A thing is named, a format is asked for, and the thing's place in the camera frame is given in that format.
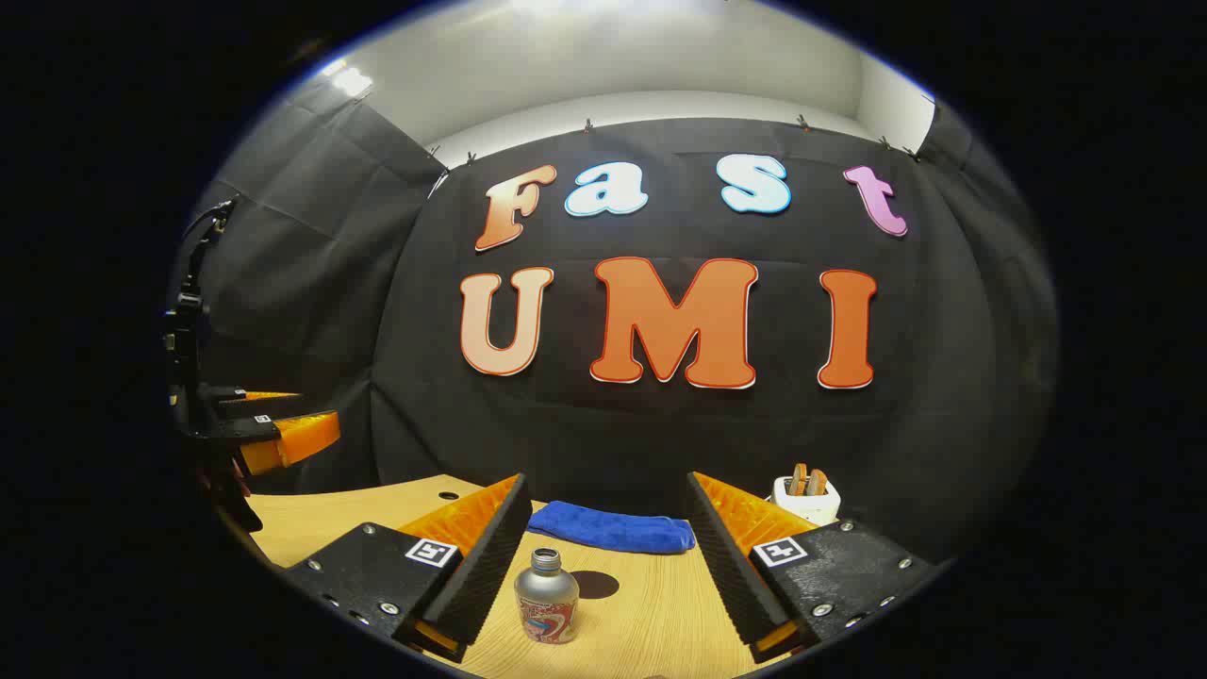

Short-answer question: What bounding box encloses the blue towel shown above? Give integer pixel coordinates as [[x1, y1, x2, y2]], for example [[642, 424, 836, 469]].
[[528, 500, 697, 555]]

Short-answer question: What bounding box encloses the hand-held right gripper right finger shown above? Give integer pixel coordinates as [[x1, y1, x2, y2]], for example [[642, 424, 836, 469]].
[[686, 472, 936, 664]]

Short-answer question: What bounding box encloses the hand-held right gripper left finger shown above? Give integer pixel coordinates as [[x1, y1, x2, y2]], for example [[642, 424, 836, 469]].
[[283, 473, 534, 663]]

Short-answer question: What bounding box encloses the white toaster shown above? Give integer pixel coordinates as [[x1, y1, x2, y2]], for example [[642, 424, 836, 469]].
[[771, 474, 842, 527]]

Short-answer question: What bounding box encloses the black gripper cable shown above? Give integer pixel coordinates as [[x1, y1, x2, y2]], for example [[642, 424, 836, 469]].
[[182, 196, 237, 295]]

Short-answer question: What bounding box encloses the silver water bottle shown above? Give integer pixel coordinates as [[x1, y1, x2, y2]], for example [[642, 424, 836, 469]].
[[514, 547, 581, 645]]

